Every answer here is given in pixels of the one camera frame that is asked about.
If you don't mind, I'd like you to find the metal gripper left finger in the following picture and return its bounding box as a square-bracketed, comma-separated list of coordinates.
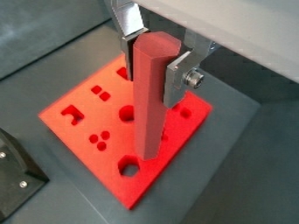
[109, 0, 148, 80]

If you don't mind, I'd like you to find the red shape-sorter block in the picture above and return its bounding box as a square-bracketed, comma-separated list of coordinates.
[38, 56, 210, 209]

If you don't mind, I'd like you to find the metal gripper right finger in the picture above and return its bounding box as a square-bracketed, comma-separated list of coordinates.
[162, 29, 217, 109]

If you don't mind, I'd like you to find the red hexagonal peg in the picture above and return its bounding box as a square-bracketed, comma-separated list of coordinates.
[133, 31, 181, 160]

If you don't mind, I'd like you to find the black curved peg holder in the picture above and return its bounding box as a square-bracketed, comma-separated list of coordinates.
[0, 128, 49, 223]

